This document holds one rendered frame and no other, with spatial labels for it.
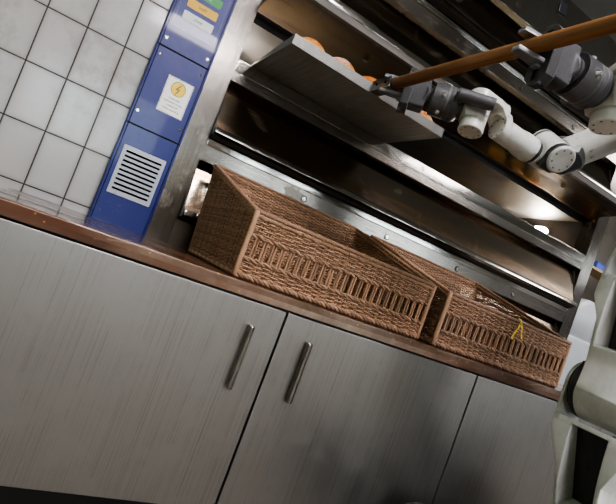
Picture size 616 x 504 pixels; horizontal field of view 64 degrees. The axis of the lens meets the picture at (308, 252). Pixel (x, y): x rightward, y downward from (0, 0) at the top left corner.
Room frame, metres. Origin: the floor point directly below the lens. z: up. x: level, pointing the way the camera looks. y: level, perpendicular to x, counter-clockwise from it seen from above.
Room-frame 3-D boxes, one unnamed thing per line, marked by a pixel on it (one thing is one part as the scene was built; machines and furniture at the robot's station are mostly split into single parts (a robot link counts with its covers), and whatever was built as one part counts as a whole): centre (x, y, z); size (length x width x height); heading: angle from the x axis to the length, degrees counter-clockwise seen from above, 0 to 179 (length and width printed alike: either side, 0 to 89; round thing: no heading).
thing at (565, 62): (0.94, -0.34, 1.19); 0.12 x 0.10 x 0.13; 110
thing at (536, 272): (1.89, -0.40, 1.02); 1.79 x 0.11 x 0.19; 116
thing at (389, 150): (1.91, -0.39, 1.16); 1.80 x 0.06 x 0.04; 116
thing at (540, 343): (1.66, -0.54, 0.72); 0.56 x 0.49 x 0.28; 117
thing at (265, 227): (1.39, 0.00, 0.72); 0.56 x 0.49 x 0.28; 118
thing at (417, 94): (1.30, -0.15, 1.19); 0.12 x 0.10 x 0.13; 82
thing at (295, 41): (1.53, 0.07, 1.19); 0.55 x 0.36 x 0.03; 118
